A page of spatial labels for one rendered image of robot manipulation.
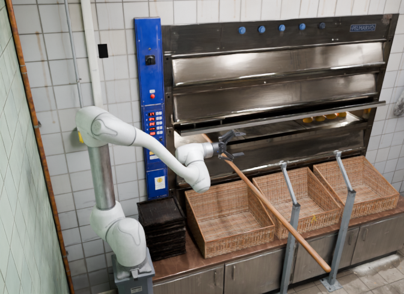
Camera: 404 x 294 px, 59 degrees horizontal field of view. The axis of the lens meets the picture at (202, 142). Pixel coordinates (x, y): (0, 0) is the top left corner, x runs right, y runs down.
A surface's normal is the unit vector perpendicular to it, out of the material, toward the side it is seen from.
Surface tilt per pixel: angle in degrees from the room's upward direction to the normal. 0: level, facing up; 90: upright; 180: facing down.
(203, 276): 90
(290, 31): 90
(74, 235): 90
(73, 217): 90
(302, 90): 70
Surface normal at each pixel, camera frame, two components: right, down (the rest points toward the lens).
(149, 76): 0.35, 0.42
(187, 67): 0.34, 0.08
